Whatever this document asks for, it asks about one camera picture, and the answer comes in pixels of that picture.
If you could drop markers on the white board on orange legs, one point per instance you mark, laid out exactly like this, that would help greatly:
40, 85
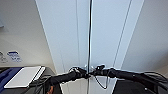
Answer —
21, 76

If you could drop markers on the white wardrobe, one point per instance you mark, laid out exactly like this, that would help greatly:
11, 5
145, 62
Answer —
136, 10

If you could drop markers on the blue and white wall label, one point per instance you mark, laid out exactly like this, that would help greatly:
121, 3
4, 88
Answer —
14, 56

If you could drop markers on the grey and white wall label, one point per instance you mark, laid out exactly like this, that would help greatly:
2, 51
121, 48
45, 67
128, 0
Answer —
2, 58

